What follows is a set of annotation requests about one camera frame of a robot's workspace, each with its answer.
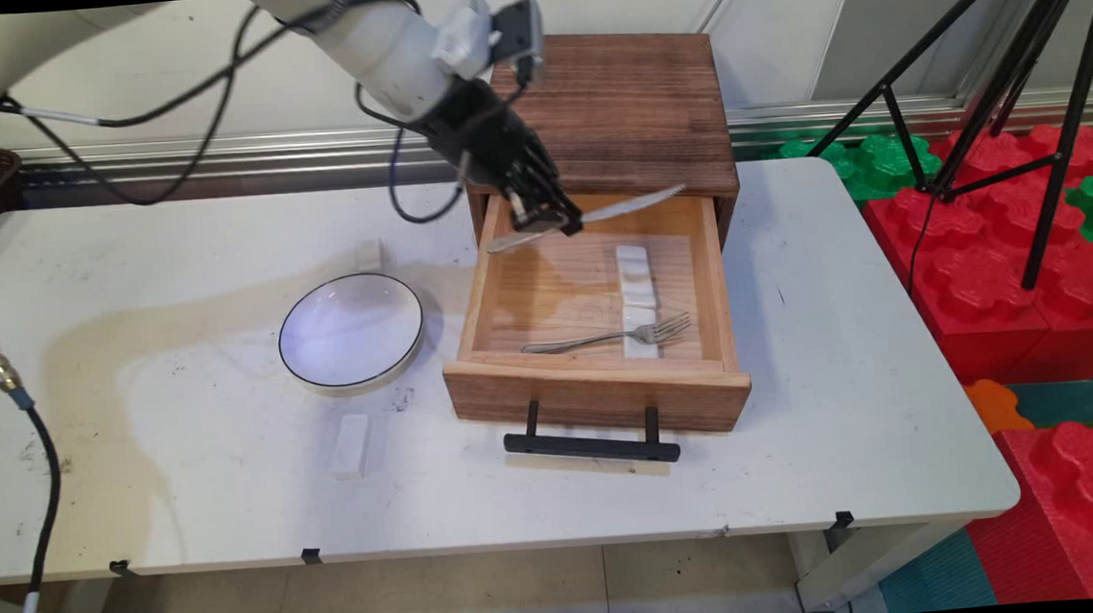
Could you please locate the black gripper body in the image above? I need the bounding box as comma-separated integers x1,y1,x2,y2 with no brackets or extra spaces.
415,75,549,188

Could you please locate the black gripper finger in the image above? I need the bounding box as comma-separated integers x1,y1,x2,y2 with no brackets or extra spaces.
498,175,563,235
525,149,587,242

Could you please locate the silver table knife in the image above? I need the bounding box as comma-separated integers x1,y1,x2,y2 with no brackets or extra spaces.
483,182,693,256

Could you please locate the light wooden drawer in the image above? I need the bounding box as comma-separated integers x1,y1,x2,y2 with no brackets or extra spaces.
431,176,757,453

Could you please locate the dark wooden cabinet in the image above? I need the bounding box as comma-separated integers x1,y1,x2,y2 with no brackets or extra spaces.
457,20,746,265

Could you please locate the silver fork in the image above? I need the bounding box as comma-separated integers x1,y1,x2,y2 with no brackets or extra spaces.
521,312,696,357

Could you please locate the white plate with black rim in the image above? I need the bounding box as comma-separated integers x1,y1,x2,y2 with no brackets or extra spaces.
273,269,431,399

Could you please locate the red foam block stack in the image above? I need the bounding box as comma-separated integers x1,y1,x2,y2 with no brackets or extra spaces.
856,121,1093,396

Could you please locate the white table leg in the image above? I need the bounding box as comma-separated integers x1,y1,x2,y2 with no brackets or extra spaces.
786,518,967,613

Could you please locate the orange foam piece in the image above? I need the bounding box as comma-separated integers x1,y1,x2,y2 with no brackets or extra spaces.
963,375,1037,437

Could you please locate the black tripod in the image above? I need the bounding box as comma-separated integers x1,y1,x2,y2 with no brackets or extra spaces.
795,0,1093,307

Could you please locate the teal foam floor mat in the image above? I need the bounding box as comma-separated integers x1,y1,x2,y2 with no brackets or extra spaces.
873,528,1000,613

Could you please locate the black and blue gripper cable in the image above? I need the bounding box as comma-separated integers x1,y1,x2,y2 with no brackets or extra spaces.
355,75,476,229

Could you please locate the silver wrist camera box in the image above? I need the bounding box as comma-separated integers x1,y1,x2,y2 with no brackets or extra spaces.
485,0,549,89

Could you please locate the aluminium wall rail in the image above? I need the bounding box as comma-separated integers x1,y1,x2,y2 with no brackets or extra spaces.
16,74,1093,211

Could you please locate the black drawer handle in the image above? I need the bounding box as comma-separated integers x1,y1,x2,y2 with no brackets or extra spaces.
501,390,684,475

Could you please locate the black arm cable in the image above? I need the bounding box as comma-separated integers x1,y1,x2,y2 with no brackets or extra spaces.
0,0,435,217

